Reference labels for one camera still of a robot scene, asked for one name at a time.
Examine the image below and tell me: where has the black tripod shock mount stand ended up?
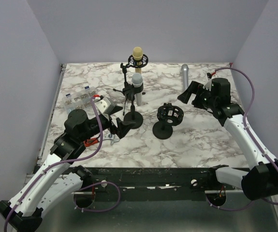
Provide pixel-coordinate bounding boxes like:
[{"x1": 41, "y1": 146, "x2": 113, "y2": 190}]
[{"x1": 112, "y1": 53, "x2": 149, "y2": 116}]

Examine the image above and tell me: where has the orange handled adjustable wrench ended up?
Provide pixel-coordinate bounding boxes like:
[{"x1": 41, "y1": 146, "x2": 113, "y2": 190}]
[{"x1": 83, "y1": 134, "x2": 120, "y2": 147}]

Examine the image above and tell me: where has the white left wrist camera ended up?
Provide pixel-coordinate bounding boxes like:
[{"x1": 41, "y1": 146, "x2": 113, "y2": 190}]
[{"x1": 96, "y1": 97, "x2": 115, "y2": 115}]

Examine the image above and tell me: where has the black round-base clip stand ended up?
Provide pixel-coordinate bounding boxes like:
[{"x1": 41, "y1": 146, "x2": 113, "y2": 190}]
[{"x1": 122, "y1": 82, "x2": 143, "y2": 129}]

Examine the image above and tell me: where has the white microphone silver mesh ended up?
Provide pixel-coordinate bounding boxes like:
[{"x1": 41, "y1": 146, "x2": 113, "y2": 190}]
[{"x1": 132, "y1": 72, "x2": 144, "y2": 106}]

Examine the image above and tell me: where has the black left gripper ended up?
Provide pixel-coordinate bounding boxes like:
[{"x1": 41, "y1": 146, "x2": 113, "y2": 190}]
[{"x1": 79, "y1": 106, "x2": 136, "y2": 143}]

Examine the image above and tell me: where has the black front mounting rail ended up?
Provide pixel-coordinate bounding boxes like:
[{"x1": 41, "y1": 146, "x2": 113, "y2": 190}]
[{"x1": 33, "y1": 165, "x2": 250, "y2": 203}]

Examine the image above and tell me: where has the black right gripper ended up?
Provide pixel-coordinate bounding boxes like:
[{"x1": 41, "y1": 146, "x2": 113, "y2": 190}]
[{"x1": 178, "y1": 80, "x2": 218, "y2": 110}]

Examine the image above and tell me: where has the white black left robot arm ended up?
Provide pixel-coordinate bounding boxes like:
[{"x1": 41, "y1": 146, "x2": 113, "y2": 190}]
[{"x1": 0, "y1": 100, "x2": 132, "y2": 232}]

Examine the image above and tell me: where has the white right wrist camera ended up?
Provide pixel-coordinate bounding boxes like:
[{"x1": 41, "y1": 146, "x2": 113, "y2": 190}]
[{"x1": 204, "y1": 79, "x2": 213, "y2": 91}]

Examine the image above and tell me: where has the clear plastic screw box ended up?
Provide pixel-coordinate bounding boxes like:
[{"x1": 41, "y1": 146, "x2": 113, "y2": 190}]
[{"x1": 62, "y1": 86, "x2": 97, "y2": 114}]

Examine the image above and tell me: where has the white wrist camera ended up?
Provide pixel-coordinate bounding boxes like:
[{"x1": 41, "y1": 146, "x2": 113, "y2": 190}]
[
  {"x1": 204, "y1": 79, "x2": 213, "y2": 91},
  {"x1": 96, "y1": 97, "x2": 115, "y2": 115}
]

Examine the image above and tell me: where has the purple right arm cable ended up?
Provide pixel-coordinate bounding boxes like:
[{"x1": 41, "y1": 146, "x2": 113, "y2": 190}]
[{"x1": 206, "y1": 68, "x2": 278, "y2": 211}]

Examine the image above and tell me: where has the beige microphone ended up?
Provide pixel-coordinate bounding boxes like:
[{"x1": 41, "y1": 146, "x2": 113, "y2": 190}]
[{"x1": 132, "y1": 46, "x2": 143, "y2": 65}]

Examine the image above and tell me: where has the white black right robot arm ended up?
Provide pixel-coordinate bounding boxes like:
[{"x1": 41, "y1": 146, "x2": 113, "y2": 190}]
[{"x1": 178, "y1": 78, "x2": 278, "y2": 201}]

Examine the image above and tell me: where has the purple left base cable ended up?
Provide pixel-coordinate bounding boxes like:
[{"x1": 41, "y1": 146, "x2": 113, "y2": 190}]
[{"x1": 73, "y1": 181, "x2": 121, "y2": 213}]

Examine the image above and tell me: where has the silver grey microphone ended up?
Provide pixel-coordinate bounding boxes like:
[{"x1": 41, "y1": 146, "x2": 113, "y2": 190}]
[{"x1": 181, "y1": 64, "x2": 189, "y2": 90}]

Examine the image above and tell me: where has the black shock mount round stand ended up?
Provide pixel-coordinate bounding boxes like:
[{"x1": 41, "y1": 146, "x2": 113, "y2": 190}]
[{"x1": 152, "y1": 103, "x2": 184, "y2": 140}]

